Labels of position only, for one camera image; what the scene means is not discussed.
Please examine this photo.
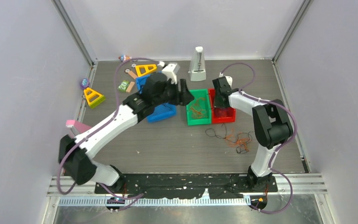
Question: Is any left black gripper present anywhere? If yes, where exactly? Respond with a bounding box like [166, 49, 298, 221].
[153, 78, 193, 107]

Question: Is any orange cable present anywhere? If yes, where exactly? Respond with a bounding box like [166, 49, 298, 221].
[190, 97, 210, 119]
[224, 128, 251, 151]

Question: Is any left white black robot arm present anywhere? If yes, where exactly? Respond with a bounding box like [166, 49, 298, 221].
[58, 72, 194, 193]

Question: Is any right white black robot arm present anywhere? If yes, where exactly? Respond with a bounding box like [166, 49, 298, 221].
[213, 76, 294, 192]

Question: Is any green plastic bin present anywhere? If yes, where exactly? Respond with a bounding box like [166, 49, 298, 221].
[186, 89, 212, 126]

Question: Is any red plastic bin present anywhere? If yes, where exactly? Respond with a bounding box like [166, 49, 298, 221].
[207, 88, 236, 124]

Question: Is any white metronome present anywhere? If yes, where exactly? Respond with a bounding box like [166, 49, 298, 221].
[188, 46, 206, 82]

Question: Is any blue plastic bin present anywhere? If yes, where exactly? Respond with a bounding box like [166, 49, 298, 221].
[136, 75, 177, 123]

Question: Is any tan wooden block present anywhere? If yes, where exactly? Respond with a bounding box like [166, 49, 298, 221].
[126, 82, 135, 93]

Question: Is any small colourful figurine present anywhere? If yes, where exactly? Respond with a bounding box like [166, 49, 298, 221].
[118, 55, 132, 62]

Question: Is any yellow triangle toy on green block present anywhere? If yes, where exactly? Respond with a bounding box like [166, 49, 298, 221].
[83, 87, 106, 109]

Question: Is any purple round toy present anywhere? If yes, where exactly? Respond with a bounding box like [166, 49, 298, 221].
[80, 78, 90, 90]

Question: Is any pink tape dispenser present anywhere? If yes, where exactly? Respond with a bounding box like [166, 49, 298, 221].
[66, 120, 91, 138]

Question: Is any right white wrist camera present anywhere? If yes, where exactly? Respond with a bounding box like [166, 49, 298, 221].
[219, 72, 233, 87]

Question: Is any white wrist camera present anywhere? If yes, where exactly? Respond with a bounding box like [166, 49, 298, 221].
[157, 61, 180, 84]
[219, 72, 233, 87]

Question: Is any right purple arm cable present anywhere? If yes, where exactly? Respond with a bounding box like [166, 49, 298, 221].
[220, 63, 298, 215]

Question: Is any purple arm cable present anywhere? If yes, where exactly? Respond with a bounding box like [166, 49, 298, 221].
[57, 57, 164, 196]
[220, 63, 298, 215]

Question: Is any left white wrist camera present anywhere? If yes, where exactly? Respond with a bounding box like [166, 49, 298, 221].
[157, 61, 180, 84]

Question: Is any tan strap with ring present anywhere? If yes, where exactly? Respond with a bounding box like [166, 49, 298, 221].
[124, 68, 138, 80]

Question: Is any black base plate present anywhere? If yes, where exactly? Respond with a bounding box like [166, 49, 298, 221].
[108, 173, 278, 199]

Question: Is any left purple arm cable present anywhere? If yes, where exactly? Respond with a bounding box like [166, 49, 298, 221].
[57, 57, 164, 196]

